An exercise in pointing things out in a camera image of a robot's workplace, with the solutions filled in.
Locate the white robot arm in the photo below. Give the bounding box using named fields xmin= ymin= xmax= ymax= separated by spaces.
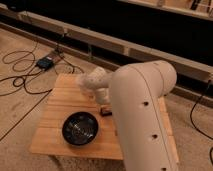
xmin=76 ymin=60 xmax=178 ymax=171

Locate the black round bowl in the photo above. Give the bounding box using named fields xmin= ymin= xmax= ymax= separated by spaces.
xmin=62 ymin=112 xmax=99 ymax=146

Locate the black power adapter box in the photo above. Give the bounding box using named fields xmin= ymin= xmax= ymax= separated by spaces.
xmin=36 ymin=57 xmax=54 ymax=70

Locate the long wooden shelf rail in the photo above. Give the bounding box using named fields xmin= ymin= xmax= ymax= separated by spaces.
xmin=0 ymin=3 xmax=213 ymax=82

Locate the black cable on floor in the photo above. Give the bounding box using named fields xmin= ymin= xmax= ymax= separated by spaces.
xmin=0 ymin=33 xmax=85 ymax=141

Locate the black cable at right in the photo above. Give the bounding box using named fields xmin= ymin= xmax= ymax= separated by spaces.
xmin=189 ymin=79 xmax=213 ymax=166

